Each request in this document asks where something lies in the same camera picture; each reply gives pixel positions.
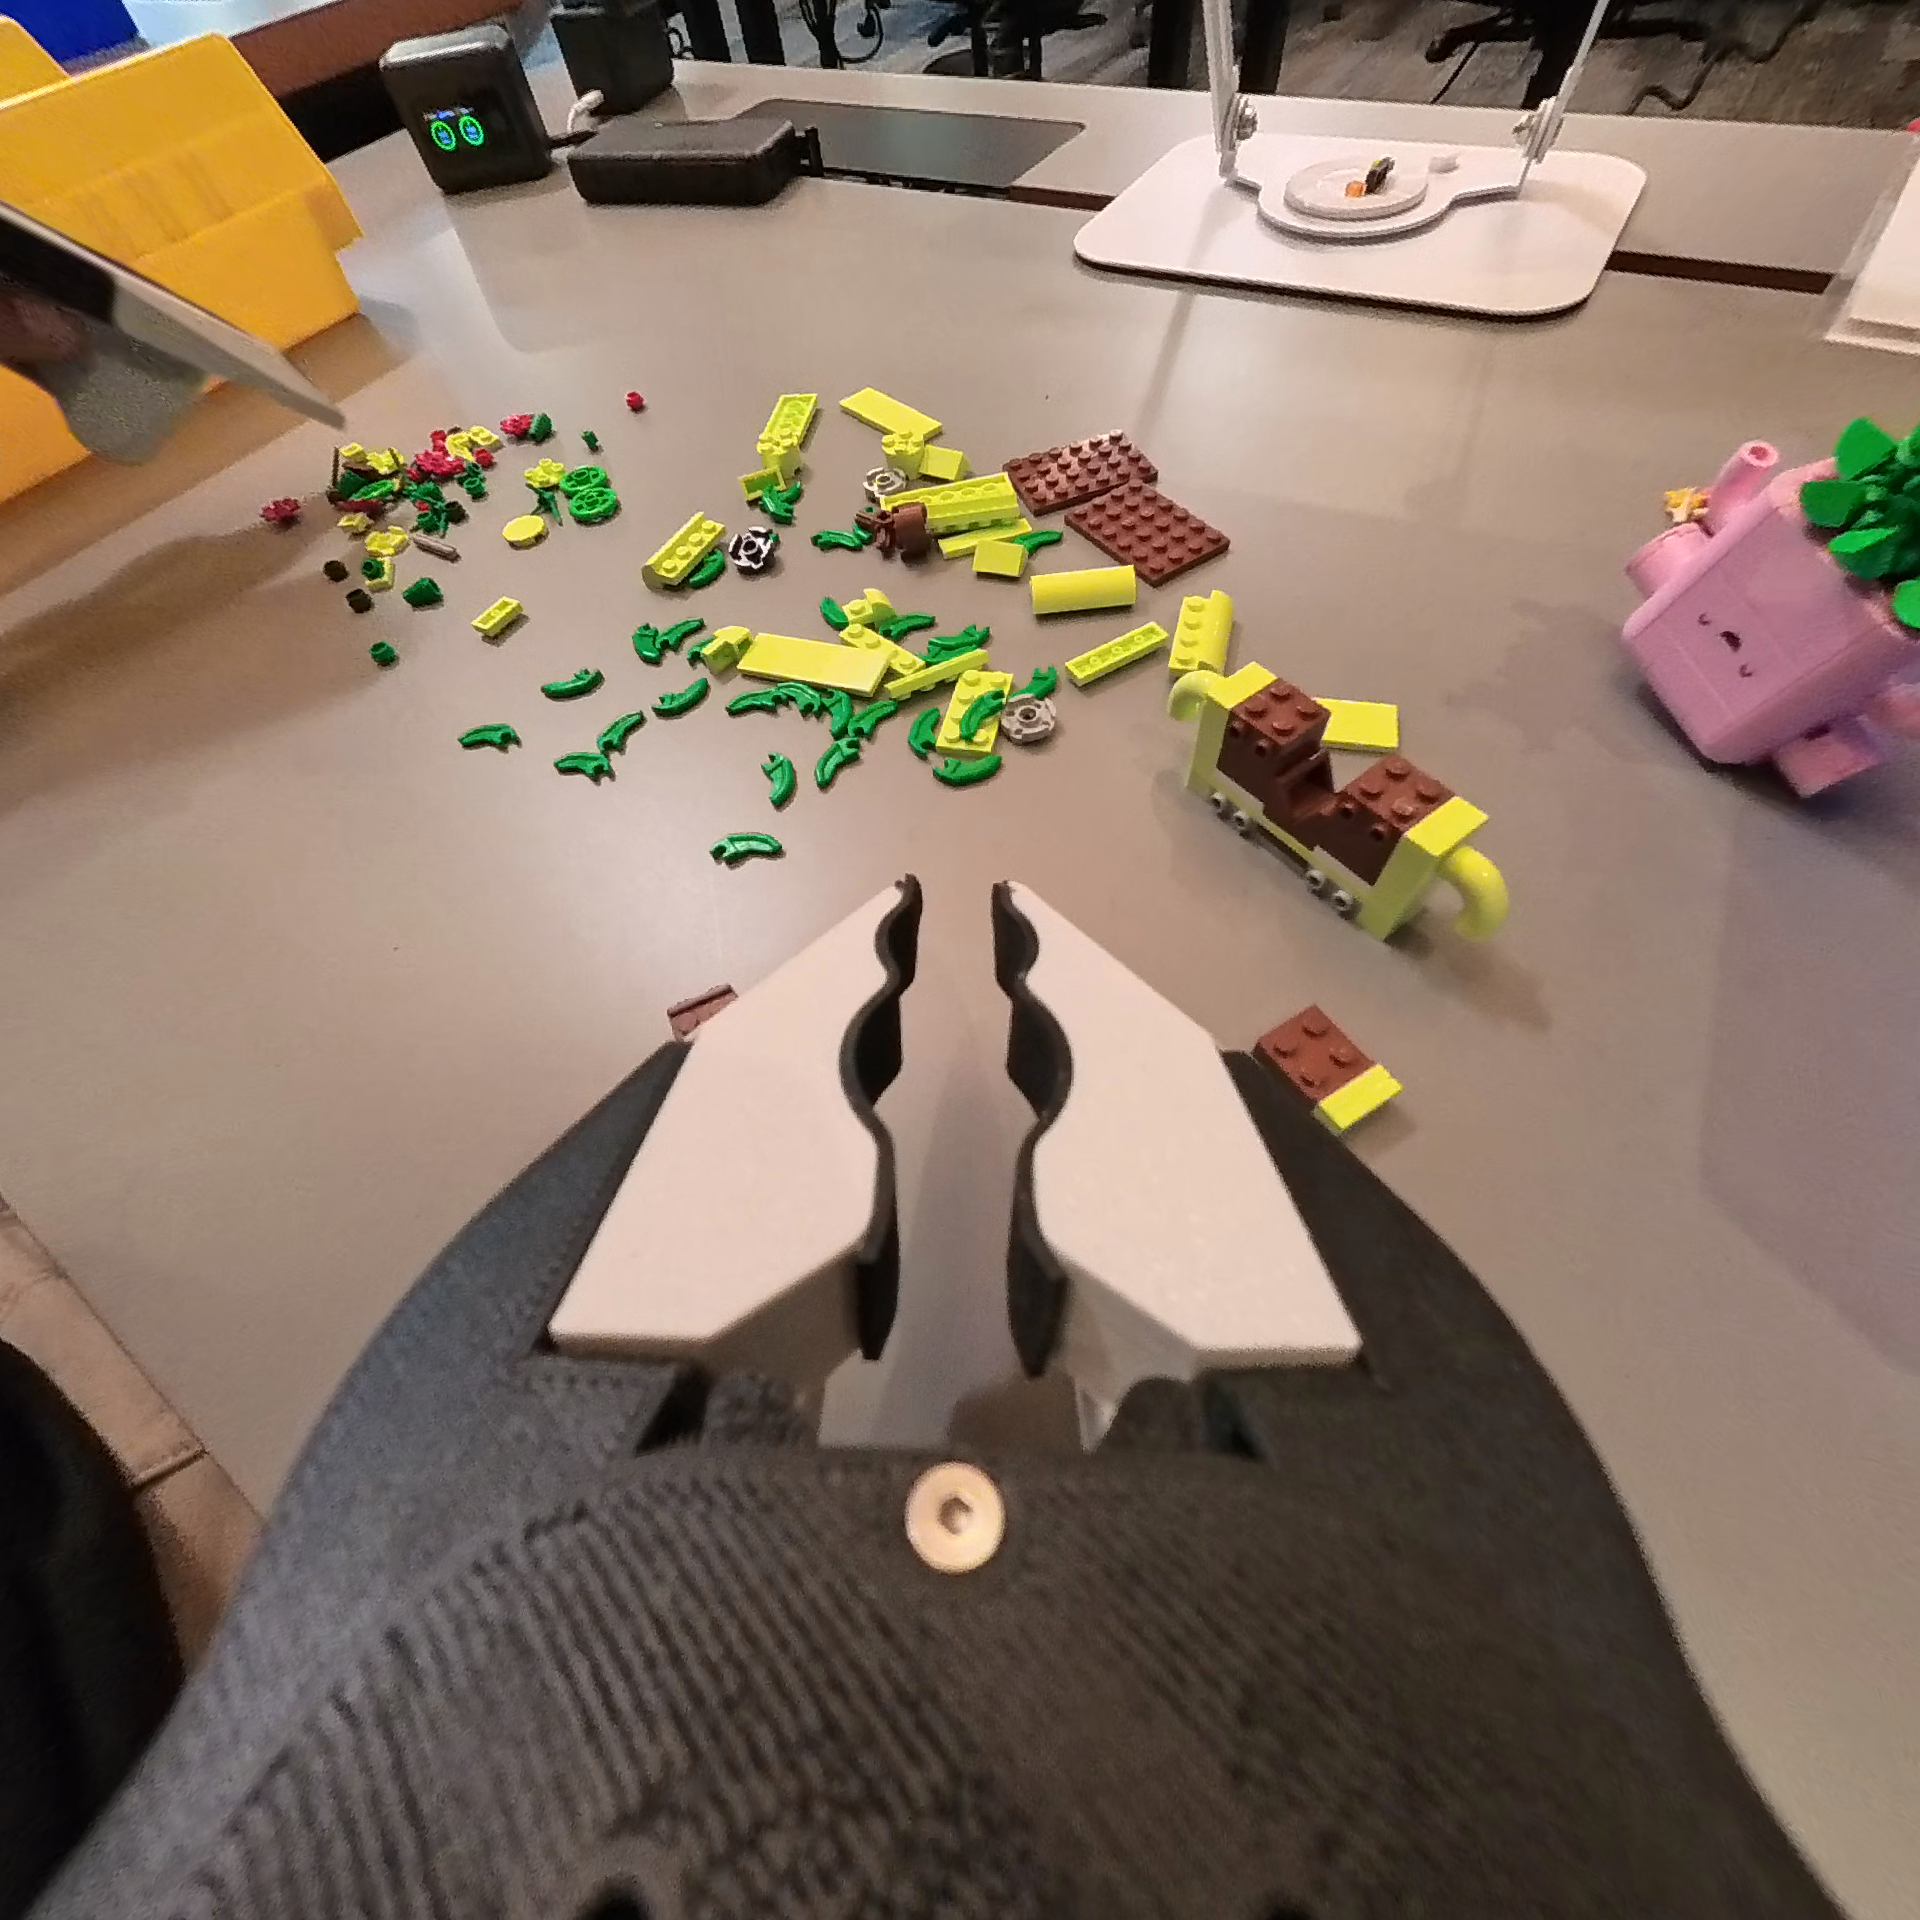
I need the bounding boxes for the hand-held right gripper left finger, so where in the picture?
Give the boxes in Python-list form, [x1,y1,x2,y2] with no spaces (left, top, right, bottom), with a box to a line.
[546,874,928,1404]

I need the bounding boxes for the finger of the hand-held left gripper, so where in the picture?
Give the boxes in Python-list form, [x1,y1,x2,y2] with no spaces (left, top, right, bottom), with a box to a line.
[0,199,351,433]

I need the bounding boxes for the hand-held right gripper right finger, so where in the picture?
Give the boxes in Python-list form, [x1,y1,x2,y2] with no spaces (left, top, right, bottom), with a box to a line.
[991,879,1370,1447]

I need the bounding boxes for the brown brick with lime slope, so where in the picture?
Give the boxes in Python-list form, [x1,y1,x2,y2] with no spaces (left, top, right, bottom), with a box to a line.
[1252,1005,1404,1134]

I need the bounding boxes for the yellow plastic bin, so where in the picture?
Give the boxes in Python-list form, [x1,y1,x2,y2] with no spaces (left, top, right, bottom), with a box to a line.
[0,21,367,504]

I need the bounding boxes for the pile of tiny flower pieces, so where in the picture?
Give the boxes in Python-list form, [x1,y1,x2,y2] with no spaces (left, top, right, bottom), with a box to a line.
[259,387,663,668]

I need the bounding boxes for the scattered green leaf pieces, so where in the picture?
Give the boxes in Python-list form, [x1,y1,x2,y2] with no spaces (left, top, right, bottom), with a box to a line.
[458,496,1081,867]

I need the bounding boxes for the black device with green lights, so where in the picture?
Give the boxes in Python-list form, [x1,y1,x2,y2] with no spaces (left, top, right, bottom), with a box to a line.
[378,25,519,191]

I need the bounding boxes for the lime and brown brick assembly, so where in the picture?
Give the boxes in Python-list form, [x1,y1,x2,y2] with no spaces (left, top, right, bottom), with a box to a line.
[1165,659,1510,946]

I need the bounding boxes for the black case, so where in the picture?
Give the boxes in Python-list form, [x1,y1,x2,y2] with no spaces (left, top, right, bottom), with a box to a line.
[548,0,675,113]

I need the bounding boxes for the black power adapter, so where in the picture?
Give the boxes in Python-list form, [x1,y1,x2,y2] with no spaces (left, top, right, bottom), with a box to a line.
[570,116,821,204]

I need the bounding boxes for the large brown studded plate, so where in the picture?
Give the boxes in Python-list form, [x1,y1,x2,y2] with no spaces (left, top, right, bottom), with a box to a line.
[1004,430,1164,519]
[1062,482,1234,587]

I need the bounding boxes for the pink brick plant pot figure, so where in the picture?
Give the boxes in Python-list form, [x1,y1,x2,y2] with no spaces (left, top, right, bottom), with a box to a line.
[1620,421,1920,795]

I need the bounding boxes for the white paper sheet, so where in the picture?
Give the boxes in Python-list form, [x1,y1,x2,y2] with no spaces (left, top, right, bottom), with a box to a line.
[1829,126,1920,352]

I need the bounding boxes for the white camera stand base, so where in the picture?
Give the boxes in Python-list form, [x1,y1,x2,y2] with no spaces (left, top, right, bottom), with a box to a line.
[1072,0,1651,320]

